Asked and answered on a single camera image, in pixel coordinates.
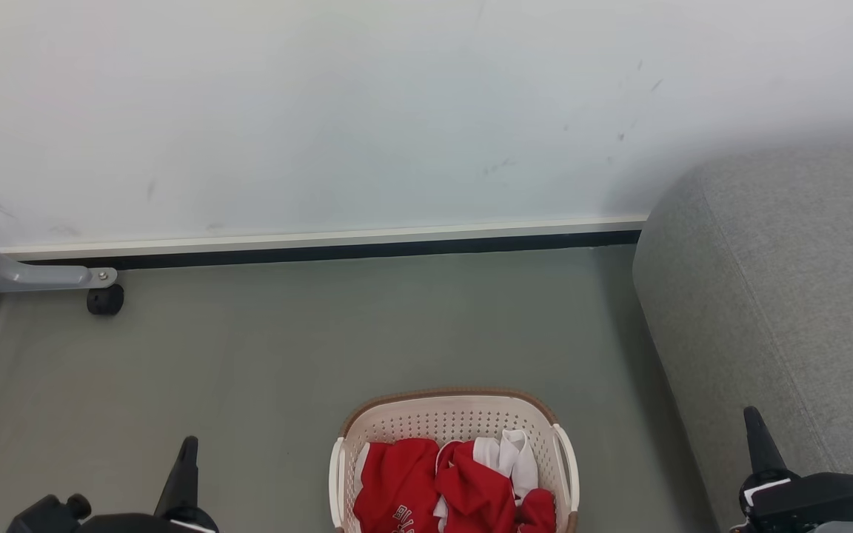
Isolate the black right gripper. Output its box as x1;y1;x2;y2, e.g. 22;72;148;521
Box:
739;406;853;528

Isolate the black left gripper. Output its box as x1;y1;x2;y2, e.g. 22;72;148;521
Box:
8;437;220;533

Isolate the cream perforated plastic laundry basket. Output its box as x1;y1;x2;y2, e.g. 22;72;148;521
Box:
329;387;581;533

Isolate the grey fabric sofa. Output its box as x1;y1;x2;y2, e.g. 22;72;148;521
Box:
632;141;853;533

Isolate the black caster wheel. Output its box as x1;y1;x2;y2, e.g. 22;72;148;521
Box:
87;285;125;317

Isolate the red jersey with white print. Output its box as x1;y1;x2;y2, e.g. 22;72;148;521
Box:
352;438;442;533

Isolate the white garment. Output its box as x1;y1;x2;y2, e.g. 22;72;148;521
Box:
471;429;540;498

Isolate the grey metal support leg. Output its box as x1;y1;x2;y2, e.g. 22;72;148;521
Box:
0;201;118;292

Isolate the black and white baseboard strip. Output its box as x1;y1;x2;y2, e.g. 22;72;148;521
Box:
0;216;649;271

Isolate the red garment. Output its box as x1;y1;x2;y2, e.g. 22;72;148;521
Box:
434;440;557;533

